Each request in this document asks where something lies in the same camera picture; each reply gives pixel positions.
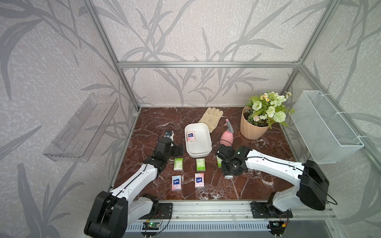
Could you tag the left controller board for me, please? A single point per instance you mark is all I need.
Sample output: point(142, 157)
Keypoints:
point(151, 226)

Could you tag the beige work glove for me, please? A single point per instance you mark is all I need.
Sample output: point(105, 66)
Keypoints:
point(211, 118)

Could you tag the white plastic storage box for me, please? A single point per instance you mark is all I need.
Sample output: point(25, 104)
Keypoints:
point(202, 146)

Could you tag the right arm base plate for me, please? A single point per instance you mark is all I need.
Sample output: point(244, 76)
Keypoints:
point(266, 211)

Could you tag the pink spray bottle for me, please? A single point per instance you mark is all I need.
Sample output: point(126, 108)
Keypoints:
point(227, 137)

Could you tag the controller board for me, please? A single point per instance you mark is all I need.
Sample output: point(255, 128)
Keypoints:
point(151, 226)
point(274, 225)

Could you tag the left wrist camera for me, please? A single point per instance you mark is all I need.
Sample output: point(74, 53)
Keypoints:
point(169, 134)

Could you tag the white wire basket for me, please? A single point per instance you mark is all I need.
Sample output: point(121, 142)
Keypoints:
point(327, 135)

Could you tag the artificial green white flowers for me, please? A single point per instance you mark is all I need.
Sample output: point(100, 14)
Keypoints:
point(268, 109)

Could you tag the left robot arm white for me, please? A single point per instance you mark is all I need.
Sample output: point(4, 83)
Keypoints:
point(112, 212)

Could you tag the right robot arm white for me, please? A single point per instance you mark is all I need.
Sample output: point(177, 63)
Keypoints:
point(309, 184)

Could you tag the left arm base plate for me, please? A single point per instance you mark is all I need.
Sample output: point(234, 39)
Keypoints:
point(160, 211)

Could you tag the pink Tempo tissue pack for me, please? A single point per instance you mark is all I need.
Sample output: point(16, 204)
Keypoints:
point(190, 136)

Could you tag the right controller board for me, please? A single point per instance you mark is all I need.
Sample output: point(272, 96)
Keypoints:
point(274, 225)

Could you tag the green tissue pack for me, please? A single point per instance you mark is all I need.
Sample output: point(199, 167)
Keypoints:
point(219, 162)
point(200, 164)
point(178, 164)

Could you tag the aluminium front rail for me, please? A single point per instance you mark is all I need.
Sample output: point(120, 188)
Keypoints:
point(234, 210)

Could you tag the pink blue Tempo pack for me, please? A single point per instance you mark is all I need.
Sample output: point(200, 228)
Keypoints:
point(176, 183)

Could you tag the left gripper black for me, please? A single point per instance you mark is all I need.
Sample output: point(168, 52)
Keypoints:
point(176, 152)

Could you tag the terracotta flower pot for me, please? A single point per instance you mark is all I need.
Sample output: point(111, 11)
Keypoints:
point(250, 131)

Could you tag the clear acrylic wall shelf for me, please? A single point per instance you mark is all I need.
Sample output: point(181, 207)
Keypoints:
point(79, 138)

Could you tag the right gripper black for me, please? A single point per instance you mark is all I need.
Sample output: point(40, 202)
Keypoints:
point(235, 173)

